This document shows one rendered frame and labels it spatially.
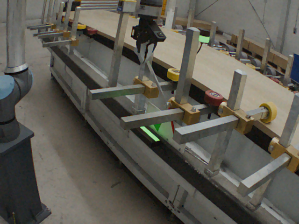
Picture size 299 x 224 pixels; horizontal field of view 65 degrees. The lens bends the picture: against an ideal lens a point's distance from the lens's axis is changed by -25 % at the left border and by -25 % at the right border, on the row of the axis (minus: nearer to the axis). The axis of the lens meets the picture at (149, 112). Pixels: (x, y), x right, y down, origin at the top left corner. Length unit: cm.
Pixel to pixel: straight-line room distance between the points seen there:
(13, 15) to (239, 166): 124
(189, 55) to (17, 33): 79
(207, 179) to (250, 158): 24
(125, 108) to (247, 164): 64
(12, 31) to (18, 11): 10
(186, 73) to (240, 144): 38
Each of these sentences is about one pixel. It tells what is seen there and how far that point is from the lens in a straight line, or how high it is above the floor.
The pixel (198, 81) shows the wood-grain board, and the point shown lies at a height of 90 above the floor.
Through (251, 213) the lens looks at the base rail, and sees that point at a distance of 95.
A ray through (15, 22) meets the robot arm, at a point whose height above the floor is 113.
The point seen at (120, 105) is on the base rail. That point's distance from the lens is 143.
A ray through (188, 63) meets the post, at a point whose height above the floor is 103.
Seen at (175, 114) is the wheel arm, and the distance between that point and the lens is 106.
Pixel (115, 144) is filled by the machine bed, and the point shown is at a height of 17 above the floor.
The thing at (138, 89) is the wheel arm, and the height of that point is 84.
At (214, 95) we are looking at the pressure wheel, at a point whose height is 90.
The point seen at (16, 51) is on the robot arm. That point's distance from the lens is 132.
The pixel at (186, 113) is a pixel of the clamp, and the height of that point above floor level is 86.
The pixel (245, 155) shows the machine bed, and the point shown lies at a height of 73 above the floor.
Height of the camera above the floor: 131
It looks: 26 degrees down
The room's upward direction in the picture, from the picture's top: 10 degrees clockwise
